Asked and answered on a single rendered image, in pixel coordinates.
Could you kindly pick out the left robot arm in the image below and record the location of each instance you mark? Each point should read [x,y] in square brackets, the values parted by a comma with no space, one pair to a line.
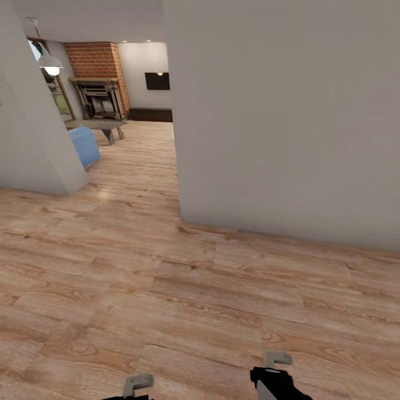
[132,383]

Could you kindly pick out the wall mounted tv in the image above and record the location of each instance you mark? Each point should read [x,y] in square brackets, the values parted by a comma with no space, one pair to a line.
[158,81]

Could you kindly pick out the room light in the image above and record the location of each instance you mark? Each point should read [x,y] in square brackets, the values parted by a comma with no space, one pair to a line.
[46,60]

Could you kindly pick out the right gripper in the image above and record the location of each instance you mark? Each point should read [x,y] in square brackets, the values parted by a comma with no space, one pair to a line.
[258,372]

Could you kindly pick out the sofa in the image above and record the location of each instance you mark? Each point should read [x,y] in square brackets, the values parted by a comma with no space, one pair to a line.
[84,141]

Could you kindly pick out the cabinet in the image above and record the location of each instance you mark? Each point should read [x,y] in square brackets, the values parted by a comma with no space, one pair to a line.
[151,114]

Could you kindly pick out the door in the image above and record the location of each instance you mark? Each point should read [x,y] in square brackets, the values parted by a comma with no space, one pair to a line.
[53,83]

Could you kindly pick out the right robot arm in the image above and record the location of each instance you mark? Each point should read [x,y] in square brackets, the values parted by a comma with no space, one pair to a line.
[275,384]

